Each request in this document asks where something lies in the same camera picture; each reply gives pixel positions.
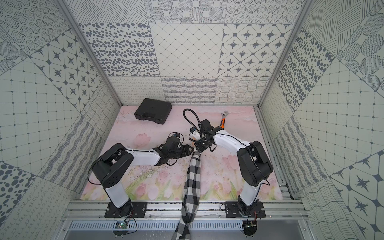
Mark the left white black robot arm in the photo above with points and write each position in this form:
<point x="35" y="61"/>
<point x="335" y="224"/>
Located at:
<point x="111" y="166"/>

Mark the orange black adjustable wrench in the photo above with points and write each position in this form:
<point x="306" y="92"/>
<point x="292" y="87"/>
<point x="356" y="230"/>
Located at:
<point x="224" y="115"/>

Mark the aluminium rail frame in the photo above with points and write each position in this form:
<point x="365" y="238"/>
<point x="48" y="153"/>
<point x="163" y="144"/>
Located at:
<point x="96" y="210"/>

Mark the mannequin hand with long nails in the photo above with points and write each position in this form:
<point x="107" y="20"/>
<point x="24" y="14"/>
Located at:
<point x="195" y="136"/>

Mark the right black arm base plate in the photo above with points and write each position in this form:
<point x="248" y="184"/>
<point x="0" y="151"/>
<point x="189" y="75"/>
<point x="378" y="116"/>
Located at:
<point x="239" y="210"/>

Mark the right circuit board with cables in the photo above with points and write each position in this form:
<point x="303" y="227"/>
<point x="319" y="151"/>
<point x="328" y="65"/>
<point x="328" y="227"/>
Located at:
<point x="250" y="226"/>

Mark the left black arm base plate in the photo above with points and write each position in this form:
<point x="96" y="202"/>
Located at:
<point x="133" y="209"/>

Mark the black white plaid sleeve forearm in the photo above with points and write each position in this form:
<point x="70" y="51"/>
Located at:
<point x="191" y="199"/>

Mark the left circuit board with cables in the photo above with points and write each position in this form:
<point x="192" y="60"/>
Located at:
<point x="122" y="227"/>

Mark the black plastic tool case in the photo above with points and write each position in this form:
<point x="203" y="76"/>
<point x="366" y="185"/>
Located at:
<point x="156" y="111"/>

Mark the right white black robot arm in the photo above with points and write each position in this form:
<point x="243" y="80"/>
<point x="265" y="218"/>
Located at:
<point x="254" y="163"/>

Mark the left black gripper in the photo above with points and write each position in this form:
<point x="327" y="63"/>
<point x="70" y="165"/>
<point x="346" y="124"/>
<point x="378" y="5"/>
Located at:
<point x="183" y="150"/>

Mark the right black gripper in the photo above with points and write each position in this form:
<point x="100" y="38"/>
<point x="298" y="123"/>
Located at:
<point x="199" y="147"/>

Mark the circuit board with cables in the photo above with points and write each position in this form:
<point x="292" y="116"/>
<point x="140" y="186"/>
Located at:
<point x="122" y="227"/>
<point x="250" y="226"/>

